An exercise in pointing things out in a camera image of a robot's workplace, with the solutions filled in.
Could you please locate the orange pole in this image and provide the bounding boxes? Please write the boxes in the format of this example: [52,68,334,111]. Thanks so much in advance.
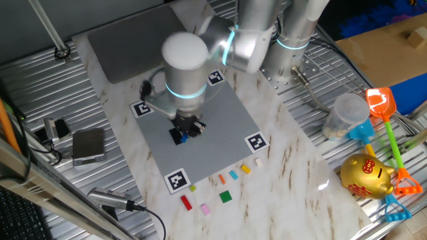
[0,98,23,154]

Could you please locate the grey Lego baseplate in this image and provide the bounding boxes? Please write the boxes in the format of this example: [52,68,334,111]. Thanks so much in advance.
[129,69,270,195]

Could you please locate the silver digital scale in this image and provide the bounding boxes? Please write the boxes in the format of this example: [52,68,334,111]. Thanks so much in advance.
[72,128,106,167]

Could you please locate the silver camera on clamp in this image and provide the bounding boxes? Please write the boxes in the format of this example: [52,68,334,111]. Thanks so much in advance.
[43,117,60,143]

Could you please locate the black white fiducial marker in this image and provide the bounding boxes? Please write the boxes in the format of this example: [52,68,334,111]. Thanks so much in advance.
[163,167,192,195]
[244,131,270,154]
[129,101,153,119]
[207,69,227,87]

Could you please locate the thin grey cable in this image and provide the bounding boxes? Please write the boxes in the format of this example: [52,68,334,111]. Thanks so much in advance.
[140,66,167,103]

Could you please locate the brown cardboard sheet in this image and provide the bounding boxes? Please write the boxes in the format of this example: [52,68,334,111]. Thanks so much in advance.
[336,9,427,97]

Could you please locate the gold piggy bank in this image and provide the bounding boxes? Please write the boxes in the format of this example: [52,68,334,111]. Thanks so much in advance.
[340,153,396,200]

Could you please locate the orange toy shovel green handle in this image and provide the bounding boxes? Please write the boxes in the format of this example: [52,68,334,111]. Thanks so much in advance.
[365,87,424,196]

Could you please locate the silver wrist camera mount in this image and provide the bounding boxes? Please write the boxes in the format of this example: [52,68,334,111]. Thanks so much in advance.
[143,94,178,120]

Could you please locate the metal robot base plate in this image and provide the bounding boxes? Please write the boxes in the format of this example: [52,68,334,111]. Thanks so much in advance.
[260,41,321,93]

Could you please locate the clear plastic cup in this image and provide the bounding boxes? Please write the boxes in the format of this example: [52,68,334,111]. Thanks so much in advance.
[322,92,371,141]

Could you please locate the silver camera with cable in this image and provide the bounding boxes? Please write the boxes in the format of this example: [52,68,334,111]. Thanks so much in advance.
[87,187,136,221]

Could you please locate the black Lego plate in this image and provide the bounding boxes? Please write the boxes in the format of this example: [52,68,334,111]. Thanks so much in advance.
[168,127,183,146]

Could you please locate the metal pole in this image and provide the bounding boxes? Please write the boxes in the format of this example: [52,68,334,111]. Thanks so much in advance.
[28,0,73,64]

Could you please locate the grey braided hose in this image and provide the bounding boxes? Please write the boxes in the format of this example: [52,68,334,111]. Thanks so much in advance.
[290,65,334,113]

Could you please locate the aluminium frame bar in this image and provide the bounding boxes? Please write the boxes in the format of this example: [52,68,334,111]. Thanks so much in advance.
[0,138,137,240]

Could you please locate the black camera cable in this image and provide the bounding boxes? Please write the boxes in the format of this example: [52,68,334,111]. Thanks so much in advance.
[131,203,167,240]

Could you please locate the black keyboard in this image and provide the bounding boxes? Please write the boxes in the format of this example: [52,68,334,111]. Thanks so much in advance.
[0,186,54,240]

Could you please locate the red Lego brick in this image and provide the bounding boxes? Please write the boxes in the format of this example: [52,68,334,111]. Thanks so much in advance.
[180,195,193,211]

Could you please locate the light wooden block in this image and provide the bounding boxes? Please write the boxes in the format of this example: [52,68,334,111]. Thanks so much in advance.
[406,27,427,50]

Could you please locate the blue fuzzy cloth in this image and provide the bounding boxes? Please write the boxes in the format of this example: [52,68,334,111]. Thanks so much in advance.
[340,0,418,47]

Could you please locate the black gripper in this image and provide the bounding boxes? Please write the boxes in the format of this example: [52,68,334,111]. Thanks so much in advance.
[173,112,207,138]

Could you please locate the grey fabric pad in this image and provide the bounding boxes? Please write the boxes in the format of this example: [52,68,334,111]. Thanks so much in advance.
[87,5,187,84]

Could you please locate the black cable bundle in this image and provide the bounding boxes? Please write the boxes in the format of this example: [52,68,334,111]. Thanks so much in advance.
[308,35,374,89]

